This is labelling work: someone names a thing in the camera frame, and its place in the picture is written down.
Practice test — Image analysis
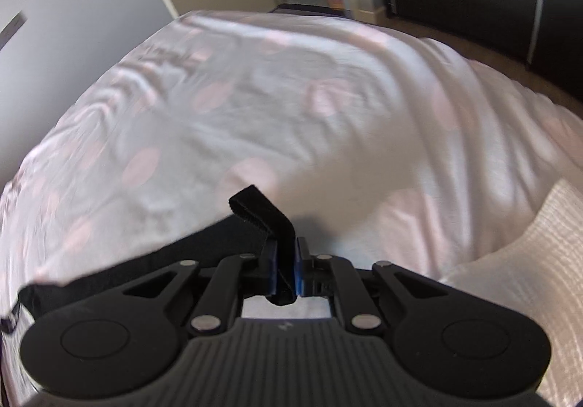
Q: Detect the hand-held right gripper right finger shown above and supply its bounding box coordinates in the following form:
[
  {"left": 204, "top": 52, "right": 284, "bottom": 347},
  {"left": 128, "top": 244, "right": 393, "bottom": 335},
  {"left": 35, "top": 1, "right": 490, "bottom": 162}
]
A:
[{"left": 295, "top": 238, "right": 454, "bottom": 335}]

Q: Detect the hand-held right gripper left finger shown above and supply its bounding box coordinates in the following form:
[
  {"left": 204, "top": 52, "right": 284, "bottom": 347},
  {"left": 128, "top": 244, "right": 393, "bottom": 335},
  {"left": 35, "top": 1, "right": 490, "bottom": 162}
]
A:
[{"left": 121, "top": 238, "right": 279, "bottom": 337}]

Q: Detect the black cloth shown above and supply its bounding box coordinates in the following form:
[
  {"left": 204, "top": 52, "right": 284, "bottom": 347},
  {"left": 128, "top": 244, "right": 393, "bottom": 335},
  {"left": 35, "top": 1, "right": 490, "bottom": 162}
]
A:
[{"left": 16, "top": 185, "right": 300, "bottom": 331}]

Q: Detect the bed with polka dot sheet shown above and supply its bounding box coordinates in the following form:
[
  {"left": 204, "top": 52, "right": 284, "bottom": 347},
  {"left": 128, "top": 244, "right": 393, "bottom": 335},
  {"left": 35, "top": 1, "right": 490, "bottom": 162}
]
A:
[{"left": 0, "top": 10, "right": 583, "bottom": 407}]

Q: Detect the white textured cloth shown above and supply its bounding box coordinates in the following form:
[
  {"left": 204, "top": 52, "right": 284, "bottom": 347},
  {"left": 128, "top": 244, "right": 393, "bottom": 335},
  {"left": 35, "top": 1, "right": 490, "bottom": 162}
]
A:
[{"left": 438, "top": 179, "right": 583, "bottom": 407}]

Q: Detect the grey wall switch panel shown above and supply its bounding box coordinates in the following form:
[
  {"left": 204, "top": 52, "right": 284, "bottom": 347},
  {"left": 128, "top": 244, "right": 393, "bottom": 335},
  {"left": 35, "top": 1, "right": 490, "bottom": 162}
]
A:
[{"left": 0, "top": 12, "right": 27, "bottom": 49}]

